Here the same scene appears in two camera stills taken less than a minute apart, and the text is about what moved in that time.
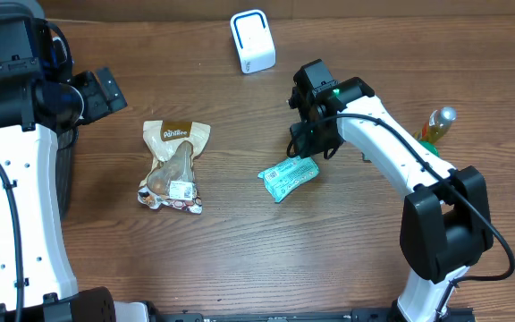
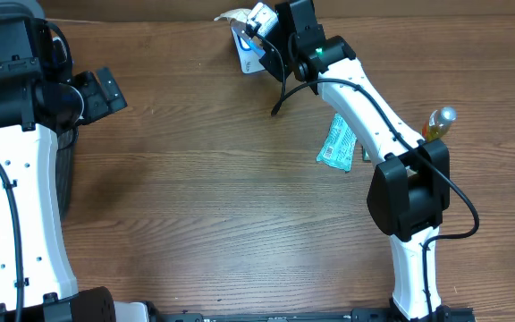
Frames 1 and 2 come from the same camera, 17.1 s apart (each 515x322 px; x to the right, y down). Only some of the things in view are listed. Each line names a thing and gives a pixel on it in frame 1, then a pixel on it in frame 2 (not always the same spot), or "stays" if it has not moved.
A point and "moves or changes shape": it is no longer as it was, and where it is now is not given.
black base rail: x=375 y=314 stays
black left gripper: x=97 y=106 stays
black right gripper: x=309 y=148 → x=275 y=69
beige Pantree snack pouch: x=171 y=180 → x=240 y=14
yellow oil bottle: x=438 y=122 stays
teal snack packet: x=285 y=177 moves or changes shape
